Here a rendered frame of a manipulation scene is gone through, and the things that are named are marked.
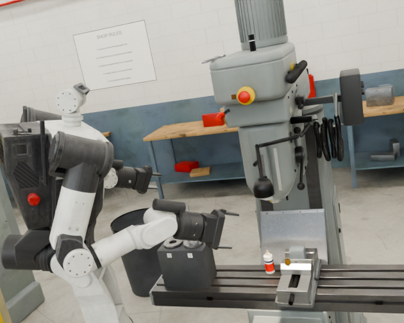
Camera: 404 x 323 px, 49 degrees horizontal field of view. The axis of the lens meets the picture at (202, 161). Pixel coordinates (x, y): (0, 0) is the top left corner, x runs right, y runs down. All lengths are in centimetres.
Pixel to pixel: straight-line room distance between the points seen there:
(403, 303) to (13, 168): 146
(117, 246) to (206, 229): 28
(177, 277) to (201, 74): 447
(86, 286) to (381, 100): 447
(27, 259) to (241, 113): 88
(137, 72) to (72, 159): 545
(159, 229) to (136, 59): 540
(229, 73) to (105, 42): 532
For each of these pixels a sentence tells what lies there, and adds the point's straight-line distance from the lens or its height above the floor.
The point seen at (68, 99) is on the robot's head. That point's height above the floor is 187.
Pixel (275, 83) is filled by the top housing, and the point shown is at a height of 178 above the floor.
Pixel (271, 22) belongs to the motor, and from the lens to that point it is 187.
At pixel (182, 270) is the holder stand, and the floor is 101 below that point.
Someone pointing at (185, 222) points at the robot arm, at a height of 146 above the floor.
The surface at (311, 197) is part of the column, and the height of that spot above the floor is 114.
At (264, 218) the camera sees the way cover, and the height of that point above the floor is 104.
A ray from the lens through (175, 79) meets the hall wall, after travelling 635.
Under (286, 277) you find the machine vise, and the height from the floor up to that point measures 99.
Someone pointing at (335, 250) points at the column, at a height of 83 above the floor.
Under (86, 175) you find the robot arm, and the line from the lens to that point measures 117.
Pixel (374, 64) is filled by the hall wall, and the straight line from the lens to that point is 592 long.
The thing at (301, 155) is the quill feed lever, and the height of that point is 146.
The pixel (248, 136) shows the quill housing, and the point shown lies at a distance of 167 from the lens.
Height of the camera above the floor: 196
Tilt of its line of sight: 15 degrees down
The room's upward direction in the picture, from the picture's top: 11 degrees counter-clockwise
